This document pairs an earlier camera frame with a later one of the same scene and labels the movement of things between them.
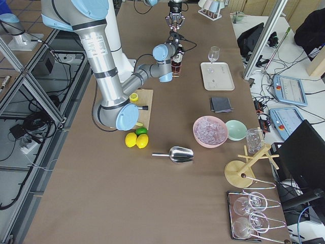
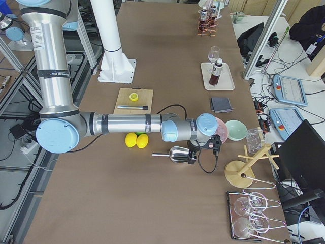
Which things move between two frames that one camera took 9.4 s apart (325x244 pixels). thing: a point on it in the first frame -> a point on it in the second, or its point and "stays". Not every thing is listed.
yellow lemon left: [130, 140] stays
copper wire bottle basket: [175, 67] -> [206, 27]
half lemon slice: [133, 96] stays
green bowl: [236, 130] stays
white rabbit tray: [217, 76] stays
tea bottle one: [176, 61] -> [215, 77]
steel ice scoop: [177, 154] stays
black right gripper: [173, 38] -> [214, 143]
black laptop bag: [248, 41] stays
